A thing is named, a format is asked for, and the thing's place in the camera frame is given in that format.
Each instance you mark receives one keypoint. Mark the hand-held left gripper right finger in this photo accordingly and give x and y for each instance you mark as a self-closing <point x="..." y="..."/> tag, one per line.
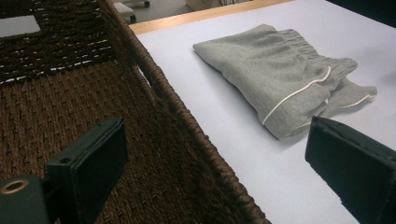
<point x="351" y="168"/>

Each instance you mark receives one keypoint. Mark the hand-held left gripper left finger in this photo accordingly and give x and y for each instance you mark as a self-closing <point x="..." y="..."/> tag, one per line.
<point x="93" y="161"/>

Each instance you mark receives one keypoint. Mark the brown woven basket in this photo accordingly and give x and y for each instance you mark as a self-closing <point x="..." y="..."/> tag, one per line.
<point x="77" y="93"/>

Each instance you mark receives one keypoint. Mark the gray pants with white piping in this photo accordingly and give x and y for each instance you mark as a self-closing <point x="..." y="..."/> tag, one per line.
<point x="264" y="68"/>

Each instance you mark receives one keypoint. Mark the white table mat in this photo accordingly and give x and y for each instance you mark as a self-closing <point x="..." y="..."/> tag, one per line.
<point x="218" y="140"/>

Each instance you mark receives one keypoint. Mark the white cabinet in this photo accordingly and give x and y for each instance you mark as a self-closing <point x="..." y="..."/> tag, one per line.
<point x="124" y="7"/>

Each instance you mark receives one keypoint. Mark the black curtain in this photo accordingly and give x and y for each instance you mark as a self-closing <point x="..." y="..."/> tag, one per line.
<point x="367" y="9"/>

